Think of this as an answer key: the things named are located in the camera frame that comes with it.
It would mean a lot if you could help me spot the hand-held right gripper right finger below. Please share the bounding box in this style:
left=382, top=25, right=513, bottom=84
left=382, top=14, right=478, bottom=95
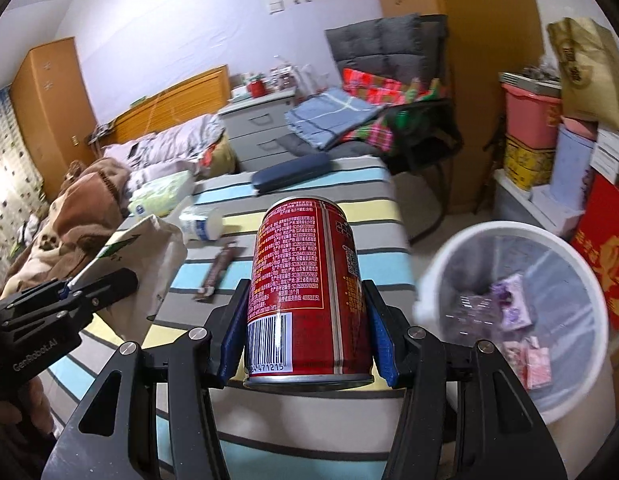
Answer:
left=359, top=279, right=567, bottom=480

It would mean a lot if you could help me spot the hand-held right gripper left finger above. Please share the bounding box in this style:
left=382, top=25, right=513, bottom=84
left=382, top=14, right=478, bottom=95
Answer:
left=50, top=277, right=253, bottom=480

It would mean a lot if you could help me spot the white paper bag green print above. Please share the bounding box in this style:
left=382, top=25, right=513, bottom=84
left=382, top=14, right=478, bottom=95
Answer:
left=70, top=215, right=188, bottom=343

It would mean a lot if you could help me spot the black chair frame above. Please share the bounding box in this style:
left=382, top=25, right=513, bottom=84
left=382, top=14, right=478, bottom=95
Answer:
left=384, top=12, right=465, bottom=246

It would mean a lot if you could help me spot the red gift box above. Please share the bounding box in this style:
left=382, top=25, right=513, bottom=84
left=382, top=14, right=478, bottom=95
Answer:
left=572, top=172, right=619, bottom=331

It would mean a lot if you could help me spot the red drink can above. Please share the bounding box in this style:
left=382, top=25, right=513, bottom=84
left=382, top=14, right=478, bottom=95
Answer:
left=244, top=196, right=376, bottom=392

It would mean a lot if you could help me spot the blue checked cloth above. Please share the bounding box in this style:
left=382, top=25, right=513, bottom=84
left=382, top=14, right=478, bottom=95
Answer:
left=284, top=87, right=385, bottom=151

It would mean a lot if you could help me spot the lavender round box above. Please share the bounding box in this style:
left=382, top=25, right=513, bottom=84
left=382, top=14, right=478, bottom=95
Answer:
left=549, top=117, right=600, bottom=216

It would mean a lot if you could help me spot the red and white carton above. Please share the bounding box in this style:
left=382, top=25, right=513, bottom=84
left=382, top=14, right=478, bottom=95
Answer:
left=509, top=337, right=553, bottom=391

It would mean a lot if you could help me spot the yellow patterned box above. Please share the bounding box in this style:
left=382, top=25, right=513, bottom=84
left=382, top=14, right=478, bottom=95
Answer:
left=504, top=135, right=557, bottom=191

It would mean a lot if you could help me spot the green and white tissue pack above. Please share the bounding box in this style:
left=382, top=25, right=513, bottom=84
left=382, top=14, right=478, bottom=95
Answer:
left=127, top=170, right=195, bottom=218

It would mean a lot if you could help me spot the white cardboard box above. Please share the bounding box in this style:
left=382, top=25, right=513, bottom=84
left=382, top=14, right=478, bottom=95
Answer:
left=589, top=127, right=619, bottom=186

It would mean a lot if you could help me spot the orange wooden cabinet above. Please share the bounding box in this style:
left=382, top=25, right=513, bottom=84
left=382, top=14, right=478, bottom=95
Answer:
left=369, top=0, right=545, bottom=216

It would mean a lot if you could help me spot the grey storage box lid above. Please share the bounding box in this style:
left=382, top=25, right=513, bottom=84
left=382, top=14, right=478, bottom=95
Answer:
left=499, top=72, right=563, bottom=97

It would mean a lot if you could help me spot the purple and white carton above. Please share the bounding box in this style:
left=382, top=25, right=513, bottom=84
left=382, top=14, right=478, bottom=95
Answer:
left=489, top=274, right=533, bottom=331

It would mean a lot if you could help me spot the person's left hand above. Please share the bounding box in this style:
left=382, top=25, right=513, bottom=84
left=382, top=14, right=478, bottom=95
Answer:
left=0, top=372, right=55, bottom=443

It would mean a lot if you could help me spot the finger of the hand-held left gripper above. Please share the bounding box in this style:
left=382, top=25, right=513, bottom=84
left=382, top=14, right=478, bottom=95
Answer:
left=0, top=267, right=139, bottom=333
left=0, top=280, right=73, bottom=313

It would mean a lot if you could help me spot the dark blue glasses case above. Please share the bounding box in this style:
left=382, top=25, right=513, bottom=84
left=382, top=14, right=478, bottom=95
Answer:
left=252, top=155, right=334, bottom=195

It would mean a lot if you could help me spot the white trash bin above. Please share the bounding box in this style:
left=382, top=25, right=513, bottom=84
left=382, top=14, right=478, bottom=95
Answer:
left=414, top=220, right=610, bottom=423

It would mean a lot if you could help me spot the translucent white storage box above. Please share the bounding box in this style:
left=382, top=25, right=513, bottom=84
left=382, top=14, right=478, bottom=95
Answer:
left=492, top=167, right=585, bottom=241

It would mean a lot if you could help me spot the pink storage box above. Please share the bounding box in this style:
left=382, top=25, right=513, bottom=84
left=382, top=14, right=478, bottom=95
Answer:
left=502, top=82, right=563, bottom=146

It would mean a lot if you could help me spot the wooden headboard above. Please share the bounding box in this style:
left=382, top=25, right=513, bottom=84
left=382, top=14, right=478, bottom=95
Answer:
left=110, top=64, right=230, bottom=146

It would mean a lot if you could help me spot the patterned curtain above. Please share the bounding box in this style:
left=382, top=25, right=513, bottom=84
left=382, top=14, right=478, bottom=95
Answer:
left=0, top=87, right=45, bottom=286

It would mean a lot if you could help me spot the brown paper bag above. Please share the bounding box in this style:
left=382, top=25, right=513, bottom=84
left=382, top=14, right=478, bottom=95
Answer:
left=547, top=16, right=619, bottom=131

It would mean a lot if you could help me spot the brown blanket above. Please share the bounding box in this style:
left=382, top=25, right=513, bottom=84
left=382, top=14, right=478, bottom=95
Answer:
left=0, top=157, right=133, bottom=306

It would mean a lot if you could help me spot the wooden wardrobe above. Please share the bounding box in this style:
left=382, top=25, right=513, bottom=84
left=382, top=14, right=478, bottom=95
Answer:
left=10, top=36, right=98, bottom=201

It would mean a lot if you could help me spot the white plastic bottle blue label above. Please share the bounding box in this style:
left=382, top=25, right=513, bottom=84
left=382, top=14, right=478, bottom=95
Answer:
left=178, top=205, right=224, bottom=242

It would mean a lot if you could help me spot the grey chair cushion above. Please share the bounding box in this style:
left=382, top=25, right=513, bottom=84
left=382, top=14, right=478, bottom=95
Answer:
left=324, top=12, right=425, bottom=91

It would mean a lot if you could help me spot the grey nightstand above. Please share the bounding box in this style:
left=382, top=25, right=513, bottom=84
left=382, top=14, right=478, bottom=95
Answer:
left=217, top=87, right=300, bottom=173

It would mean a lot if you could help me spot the red plaid blanket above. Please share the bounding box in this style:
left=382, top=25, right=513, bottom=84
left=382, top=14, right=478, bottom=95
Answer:
left=329, top=67, right=453, bottom=161

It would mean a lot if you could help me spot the brown snack wrapper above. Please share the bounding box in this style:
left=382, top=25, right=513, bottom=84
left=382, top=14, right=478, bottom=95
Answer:
left=192, top=241, right=240, bottom=304

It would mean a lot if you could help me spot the pink quilt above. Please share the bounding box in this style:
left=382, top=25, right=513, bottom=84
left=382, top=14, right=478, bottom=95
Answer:
left=102, top=114, right=238, bottom=181

